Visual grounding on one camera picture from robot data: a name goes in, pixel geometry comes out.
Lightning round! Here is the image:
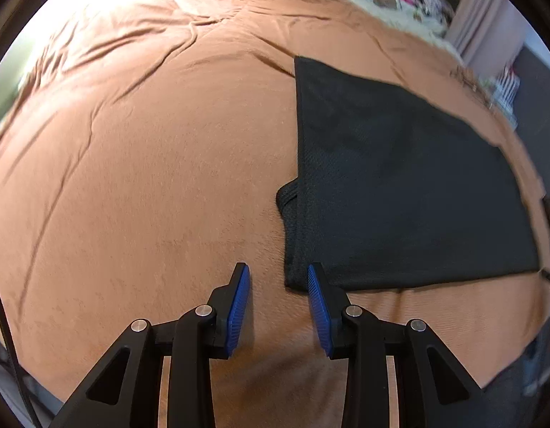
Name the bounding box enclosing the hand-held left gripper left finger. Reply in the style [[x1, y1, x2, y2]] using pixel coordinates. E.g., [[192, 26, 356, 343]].
[[47, 263, 251, 428]]

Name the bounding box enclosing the brown blanket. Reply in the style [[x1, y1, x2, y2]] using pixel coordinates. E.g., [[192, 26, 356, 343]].
[[0, 0, 550, 428]]

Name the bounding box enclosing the black cable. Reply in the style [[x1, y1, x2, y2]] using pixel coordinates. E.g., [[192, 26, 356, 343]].
[[0, 267, 43, 428]]

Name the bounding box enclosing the pink curtain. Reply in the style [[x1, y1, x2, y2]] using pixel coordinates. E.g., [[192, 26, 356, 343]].
[[446, 0, 525, 70]]

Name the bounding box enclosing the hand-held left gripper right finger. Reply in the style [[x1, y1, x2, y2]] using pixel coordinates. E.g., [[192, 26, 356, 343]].
[[307, 263, 489, 428]]

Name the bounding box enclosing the black knit garment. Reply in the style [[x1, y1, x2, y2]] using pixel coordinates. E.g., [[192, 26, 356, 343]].
[[276, 56, 540, 293]]

